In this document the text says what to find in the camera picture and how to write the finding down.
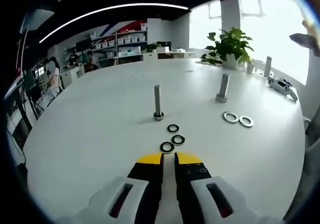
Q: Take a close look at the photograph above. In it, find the large black monitor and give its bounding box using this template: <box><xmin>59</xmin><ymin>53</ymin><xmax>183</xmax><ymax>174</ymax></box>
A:
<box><xmin>75</xmin><ymin>39</ymin><xmax>92</xmax><ymax>52</ymax></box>

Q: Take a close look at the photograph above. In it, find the shelf with white bins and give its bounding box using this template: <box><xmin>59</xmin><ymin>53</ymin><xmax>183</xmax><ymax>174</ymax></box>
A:
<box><xmin>89</xmin><ymin>21</ymin><xmax>148</xmax><ymax>60</ymax></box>

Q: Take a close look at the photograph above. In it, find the white floor cabinet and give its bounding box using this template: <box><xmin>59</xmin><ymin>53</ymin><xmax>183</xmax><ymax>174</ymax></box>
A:
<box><xmin>61</xmin><ymin>67</ymin><xmax>85</xmax><ymax>87</ymax></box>

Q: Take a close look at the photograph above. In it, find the black washer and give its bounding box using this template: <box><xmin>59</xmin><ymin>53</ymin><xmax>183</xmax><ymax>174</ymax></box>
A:
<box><xmin>159</xmin><ymin>141</ymin><xmax>176</xmax><ymax>154</ymax></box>
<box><xmin>171</xmin><ymin>134</ymin><xmax>186</xmax><ymax>146</ymax></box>
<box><xmin>166</xmin><ymin>124</ymin><xmax>183</xmax><ymax>134</ymax></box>

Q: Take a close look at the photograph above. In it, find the thick threaded stud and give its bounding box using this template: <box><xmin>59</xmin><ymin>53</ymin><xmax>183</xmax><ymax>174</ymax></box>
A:
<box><xmin>215</xmin><ymin>74</ymin><xmax>231</xmax><ymax>104</ymax></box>

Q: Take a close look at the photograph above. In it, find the small green plant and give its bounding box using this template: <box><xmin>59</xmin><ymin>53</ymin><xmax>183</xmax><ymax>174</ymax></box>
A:
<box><xmin>144</xmin><ymin>42</ymin><xmax>161</xmax><ymax>54</ymax></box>

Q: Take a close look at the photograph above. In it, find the thin threaded stud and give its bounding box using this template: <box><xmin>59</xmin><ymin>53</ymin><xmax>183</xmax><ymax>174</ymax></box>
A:
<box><xmin>152</xmin><ymin>84</ymin><xmax>166</xmax><ymax>122</ymax></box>

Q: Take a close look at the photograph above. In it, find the white game controller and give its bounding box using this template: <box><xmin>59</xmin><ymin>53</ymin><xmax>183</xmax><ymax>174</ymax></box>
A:
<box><xmin>267</xmin><ymin>75</ymin><xmax>299</xmax><ymax>102</ymax></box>

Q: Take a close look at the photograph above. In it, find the white cabinet desk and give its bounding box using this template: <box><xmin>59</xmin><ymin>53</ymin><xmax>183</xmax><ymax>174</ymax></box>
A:
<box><xmin>113</xmin><ymin>49</ymin><xmax>196</xmax><ymax>66</ymax></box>

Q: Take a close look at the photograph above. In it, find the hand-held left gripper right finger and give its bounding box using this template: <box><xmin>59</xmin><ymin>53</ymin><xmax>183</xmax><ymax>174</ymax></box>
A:
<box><xmin>174</xmin><ymin>151</ymin><xmax>283</xmax><ymax>224</ymax></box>

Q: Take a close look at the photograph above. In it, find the white cylindrical bottle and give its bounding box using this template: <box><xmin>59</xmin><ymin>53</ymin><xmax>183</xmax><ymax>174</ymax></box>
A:
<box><xmin>263</xmin><ymin>56</ymin><xmax>273</xmax><ymax>78</ymax></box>

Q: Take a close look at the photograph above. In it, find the silver washer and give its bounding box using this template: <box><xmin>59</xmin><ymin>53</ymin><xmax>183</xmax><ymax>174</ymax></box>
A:
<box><xmin>238</xmin><ymin>115</ymin><xmax>255</xmax><ymax>128</ymax></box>
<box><xmin>222</xmin><ymin>111</ymin><xmax>239</xmax><ymax>125</ymax></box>

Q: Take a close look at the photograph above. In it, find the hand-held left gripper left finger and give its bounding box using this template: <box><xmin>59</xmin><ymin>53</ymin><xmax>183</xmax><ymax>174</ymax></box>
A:
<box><xmin>56</xmin><ymin>151</ymin><xmax>165</xmax><ymax>224</ymax></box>

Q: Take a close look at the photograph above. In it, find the white ceiling light strip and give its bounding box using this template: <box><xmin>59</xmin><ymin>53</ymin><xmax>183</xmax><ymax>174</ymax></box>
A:
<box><xmin>39</xmin><ymin>3</ymin><xmax>189</xmax><ymax>44</ymax></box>

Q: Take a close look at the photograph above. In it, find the potted green plant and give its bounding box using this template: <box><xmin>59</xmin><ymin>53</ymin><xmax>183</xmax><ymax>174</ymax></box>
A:
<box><xmin>201</xmin><ymin>27</ymin><xmax>255</xmax><ymax>71</ymax></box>

